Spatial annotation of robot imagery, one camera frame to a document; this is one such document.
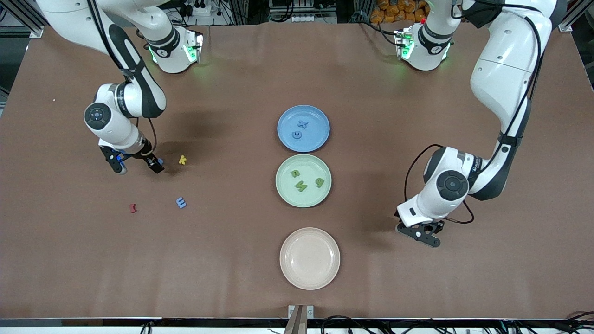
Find black floor cable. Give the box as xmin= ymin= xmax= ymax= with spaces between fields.
xmin=320 ymin=315 xmax=372 ymax=334

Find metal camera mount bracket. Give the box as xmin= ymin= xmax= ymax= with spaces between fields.
xmin=284 ymin=304 xmax=315 ymax=334

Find white power strip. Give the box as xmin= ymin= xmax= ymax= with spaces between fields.
xmin=183 ymin=0 xmax=219 ymax=17

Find green plate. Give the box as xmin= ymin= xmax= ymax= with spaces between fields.
xmin=275 ymin=154 xmax=333 ymax=208

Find brown table cover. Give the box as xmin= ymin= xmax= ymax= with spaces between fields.
xmin=0 ymin=22 xmax=594 ymax=321

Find blue plate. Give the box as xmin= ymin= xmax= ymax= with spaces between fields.
xmin=277 ymin=105 xmax=331 ymax=153

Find bag of oranges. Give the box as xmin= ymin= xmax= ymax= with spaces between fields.
xmin=370 ymin=0 xmax=428 ymax=24

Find aluminium frame post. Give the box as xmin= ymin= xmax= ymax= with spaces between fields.
xmin=0 ymin=0 xmax=47 ymax=39
xmin=556 ymin=0 xmax=594 ymax=33

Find beige plate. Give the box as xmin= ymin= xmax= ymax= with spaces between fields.
xmin=279 ymin=227 xmax=341 ymax=291

